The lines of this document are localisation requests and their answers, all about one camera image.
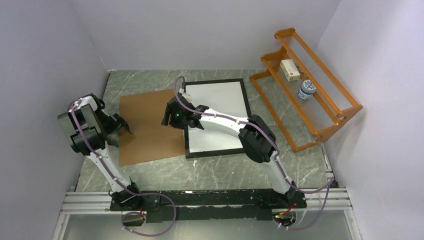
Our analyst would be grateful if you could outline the white red carton box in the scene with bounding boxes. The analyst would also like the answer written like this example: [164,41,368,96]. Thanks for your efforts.
[280,58,301,82]

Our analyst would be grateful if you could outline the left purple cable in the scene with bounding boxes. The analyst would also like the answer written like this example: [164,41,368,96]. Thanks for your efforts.
[67,98,178,237]

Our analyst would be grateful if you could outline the black picture frame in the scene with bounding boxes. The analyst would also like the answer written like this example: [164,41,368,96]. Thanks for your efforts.
[183,78,255,160]

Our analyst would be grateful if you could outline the blue white ceramic jar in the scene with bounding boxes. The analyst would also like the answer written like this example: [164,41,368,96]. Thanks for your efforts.
[297,79,317,100]

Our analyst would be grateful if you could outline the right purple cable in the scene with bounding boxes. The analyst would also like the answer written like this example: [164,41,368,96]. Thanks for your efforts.
[174,75,335,232]

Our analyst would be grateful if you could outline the brown backing board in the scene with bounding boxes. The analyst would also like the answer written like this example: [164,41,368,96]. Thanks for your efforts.
[118,89,185,166]

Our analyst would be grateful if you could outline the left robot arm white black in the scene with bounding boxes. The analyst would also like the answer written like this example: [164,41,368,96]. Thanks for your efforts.
[57,93,143,210]

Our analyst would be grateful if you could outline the orange wooden rack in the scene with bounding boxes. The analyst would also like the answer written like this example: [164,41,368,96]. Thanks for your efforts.
[250,28,363,153]

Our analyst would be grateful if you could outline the purple cable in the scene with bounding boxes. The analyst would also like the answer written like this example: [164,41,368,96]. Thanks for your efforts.
[174,75,335,232]
[67,98,178,237]

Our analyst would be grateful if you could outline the aluminium rail profile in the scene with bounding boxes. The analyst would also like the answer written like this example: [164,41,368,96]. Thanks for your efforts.
[60,188,353,215]

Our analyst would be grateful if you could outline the sunflower photo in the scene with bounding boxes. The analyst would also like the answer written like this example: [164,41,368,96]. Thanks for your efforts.
[186,81,251,154]

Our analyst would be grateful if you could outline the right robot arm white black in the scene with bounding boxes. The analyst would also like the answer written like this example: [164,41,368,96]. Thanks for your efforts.
[161,95,296,208]

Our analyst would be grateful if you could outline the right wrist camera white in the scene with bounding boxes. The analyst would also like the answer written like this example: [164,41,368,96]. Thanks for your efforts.
[178,88,192,103]

